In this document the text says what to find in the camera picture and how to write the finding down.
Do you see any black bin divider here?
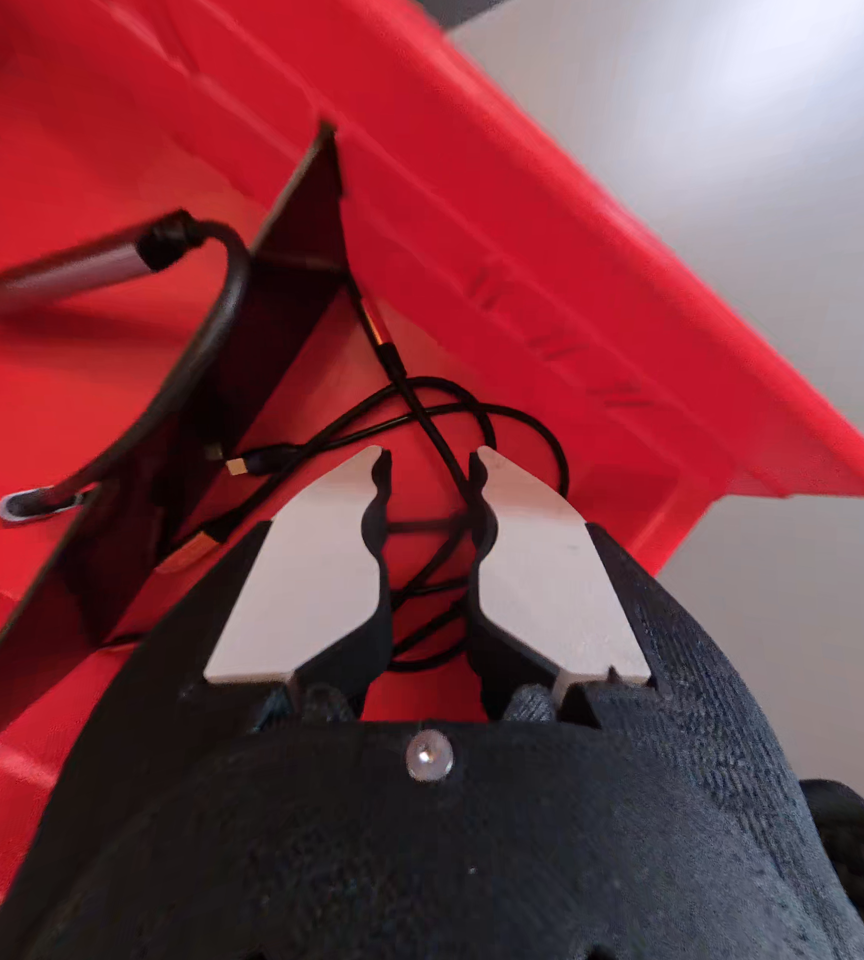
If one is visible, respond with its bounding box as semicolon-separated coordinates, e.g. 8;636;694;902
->
0;123;350;770

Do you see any red storage bin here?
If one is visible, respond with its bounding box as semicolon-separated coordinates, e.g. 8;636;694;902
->
0;0;864;939

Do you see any black textured armrest pad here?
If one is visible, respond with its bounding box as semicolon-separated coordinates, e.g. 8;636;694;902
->
803;780;864;954

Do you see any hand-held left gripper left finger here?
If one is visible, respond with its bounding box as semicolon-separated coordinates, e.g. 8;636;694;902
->
204;446;395;717

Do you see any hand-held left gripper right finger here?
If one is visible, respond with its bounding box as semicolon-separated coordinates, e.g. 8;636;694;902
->
468;446;652;719

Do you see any black hub cable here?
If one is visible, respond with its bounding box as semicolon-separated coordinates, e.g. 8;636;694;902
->
0;210;254;524

